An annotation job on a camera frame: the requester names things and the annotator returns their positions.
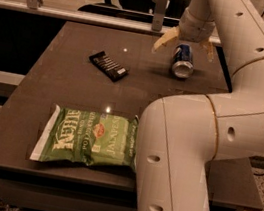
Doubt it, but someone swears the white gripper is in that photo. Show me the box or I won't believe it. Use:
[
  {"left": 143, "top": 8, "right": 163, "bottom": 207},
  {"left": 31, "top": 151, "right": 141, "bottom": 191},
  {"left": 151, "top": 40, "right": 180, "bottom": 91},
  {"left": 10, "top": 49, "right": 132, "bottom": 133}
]
[{"left": 152, "top": 8, "right": 215, "bottom": 62}]

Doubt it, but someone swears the blue pepsi can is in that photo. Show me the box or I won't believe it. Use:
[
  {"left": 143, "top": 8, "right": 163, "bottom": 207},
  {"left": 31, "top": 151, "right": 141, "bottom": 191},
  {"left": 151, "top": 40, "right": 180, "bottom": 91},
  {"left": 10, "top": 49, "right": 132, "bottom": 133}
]
[{"left": 171, "top": 43, "right": 194, "bottom": 79}]

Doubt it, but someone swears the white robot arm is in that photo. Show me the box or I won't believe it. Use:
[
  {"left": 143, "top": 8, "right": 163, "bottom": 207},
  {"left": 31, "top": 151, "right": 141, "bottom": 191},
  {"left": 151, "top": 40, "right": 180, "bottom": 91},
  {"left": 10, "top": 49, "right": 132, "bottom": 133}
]
[{"left": 135, "top": 0, "right": 264, "bottom": 211}]

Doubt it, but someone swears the black office chair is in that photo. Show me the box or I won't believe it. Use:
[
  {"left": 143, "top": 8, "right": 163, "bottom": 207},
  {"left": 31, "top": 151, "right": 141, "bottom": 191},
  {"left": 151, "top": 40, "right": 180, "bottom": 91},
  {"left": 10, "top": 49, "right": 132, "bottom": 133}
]
[{"left": 79, "top": 0, "right": 191, "bottom": 27}]

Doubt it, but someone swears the black snack bar packet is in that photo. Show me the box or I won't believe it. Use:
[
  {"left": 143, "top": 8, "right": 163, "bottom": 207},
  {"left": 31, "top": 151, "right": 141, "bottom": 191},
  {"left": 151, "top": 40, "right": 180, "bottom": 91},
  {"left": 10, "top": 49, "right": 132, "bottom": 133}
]
[{"left": 88, "top": 51, "right": 129, "bottom": 82}]

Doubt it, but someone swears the dark brown table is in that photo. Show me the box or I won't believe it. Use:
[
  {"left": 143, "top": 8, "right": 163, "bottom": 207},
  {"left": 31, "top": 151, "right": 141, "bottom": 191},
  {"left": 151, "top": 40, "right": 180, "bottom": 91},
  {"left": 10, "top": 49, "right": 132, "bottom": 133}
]
[{"left": 0, "top": 8, "right": 264, "bottom": 211}]

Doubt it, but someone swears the green kettle chips bag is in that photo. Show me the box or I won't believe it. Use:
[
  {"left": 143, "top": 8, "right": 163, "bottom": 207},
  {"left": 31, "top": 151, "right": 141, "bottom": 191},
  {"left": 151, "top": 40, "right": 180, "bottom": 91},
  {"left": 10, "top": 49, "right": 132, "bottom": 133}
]
[{"left": 29, "top": 105, "right": 139, "bottom": 170}]

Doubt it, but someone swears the middle metal glass bracket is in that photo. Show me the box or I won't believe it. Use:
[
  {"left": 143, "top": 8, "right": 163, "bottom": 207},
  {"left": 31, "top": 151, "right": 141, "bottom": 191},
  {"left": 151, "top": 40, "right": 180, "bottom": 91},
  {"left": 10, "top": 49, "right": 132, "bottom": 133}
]
[{"left": 152, "top": 0, "right": 168, "bottom": 32}]

